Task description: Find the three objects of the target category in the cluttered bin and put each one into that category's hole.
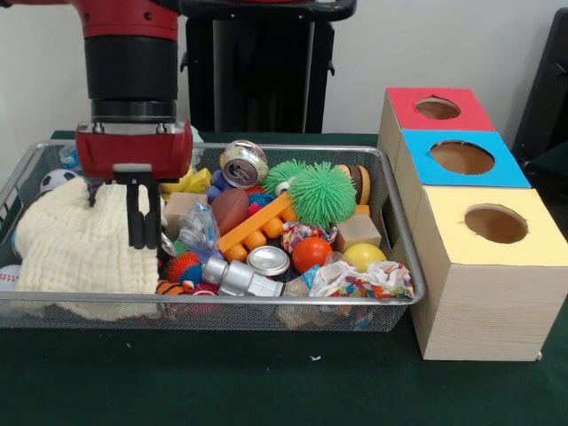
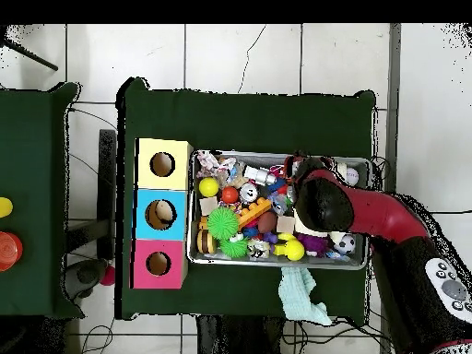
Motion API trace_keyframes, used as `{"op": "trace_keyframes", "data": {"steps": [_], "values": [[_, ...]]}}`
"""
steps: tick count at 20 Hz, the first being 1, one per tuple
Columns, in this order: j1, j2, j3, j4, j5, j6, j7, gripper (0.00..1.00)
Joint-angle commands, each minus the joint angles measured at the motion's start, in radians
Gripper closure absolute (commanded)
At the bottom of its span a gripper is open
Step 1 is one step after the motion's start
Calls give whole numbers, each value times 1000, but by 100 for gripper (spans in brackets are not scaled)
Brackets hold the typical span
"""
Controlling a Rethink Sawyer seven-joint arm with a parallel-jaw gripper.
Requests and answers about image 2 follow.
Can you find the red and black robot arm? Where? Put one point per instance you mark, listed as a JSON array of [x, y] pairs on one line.
[[383, 214]]

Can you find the smooth yellow ball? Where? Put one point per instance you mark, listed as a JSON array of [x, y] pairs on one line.
[[208, 187]]

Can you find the small soccer ball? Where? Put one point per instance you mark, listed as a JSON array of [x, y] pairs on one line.
[[346, 244]]

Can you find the grey rounded object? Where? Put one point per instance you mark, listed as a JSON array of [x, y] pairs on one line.
[[84, 276]]

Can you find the dark green table cloth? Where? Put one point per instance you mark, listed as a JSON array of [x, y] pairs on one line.
[[33, 147], [239, 121]]

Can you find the silver plastic toy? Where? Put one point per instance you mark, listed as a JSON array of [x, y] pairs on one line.
[[260, 176]]

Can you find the orange ball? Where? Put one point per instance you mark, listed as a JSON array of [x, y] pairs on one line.
[[229, 194]]

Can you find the small white baseball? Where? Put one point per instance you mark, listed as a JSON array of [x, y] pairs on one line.
[[353, 177]]

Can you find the black rod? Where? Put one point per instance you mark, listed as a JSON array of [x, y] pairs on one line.
[[33, 57]]

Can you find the orange round object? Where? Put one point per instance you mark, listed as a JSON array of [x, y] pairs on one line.
[[9, 250]]

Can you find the yellow round object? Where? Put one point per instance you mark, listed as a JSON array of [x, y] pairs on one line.
[[4, 207]]

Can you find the mint green muslin cloth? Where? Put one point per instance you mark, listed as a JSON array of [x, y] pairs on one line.
[[298, 295]]

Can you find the wooden box with three holes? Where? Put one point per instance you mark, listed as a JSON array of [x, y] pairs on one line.
[[173, 177]]

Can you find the orange plastic brick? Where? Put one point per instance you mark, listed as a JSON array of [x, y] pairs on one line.
[[254, 212]]

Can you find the large green spiky ball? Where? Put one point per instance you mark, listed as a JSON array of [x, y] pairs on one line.
[[222, 223]]

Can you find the silver mesh bin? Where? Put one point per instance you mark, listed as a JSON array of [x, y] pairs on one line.
[[265, 158]]

